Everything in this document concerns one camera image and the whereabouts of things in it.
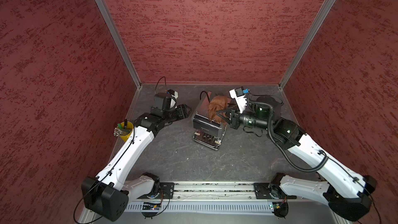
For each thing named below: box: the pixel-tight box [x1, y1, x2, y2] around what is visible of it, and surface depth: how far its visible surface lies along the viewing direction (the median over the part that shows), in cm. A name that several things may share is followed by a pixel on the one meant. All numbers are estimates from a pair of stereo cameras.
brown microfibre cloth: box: [208, 95, 229, 124], surface depth 59 cm
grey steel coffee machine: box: [192, 91, 227, 151], surface depth 76 cm
